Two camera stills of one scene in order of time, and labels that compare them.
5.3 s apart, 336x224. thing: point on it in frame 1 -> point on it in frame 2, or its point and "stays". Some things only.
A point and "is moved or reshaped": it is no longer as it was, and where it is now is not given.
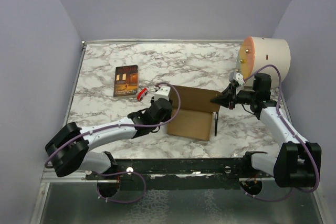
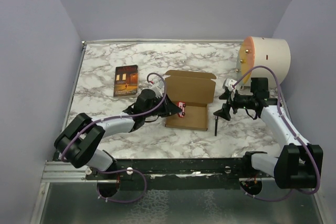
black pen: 216,124 stays
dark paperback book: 126,81 stays
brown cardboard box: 195,117 is moved or reshaped
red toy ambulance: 142,93 is moved or reshaped
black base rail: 183,173 stays
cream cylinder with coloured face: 255,52 stays
